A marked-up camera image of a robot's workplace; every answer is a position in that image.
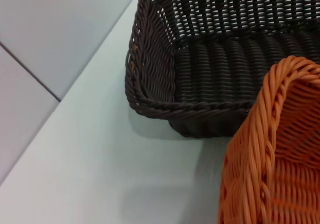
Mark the dark brown woven basket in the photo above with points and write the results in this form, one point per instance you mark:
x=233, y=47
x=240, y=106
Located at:
x=212, y=71

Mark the orange woven plastic basket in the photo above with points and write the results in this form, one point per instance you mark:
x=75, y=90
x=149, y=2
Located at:
x=287, y=159

